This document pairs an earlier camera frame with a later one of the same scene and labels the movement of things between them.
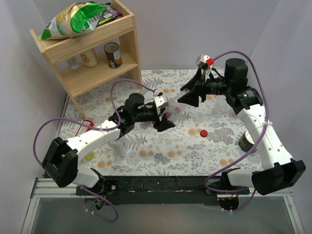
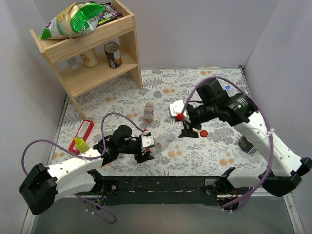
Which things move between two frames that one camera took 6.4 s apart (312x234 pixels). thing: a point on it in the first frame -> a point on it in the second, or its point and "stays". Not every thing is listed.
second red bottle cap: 204,133 stays
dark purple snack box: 109,14 stays
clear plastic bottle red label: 176,109 -> 161,143
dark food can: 113,53 stays
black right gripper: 201,88 -> 186,122
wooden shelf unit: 95,58 stays
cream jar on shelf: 89,58 stays
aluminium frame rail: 290,200 stays
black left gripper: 158,117 -> 140,151
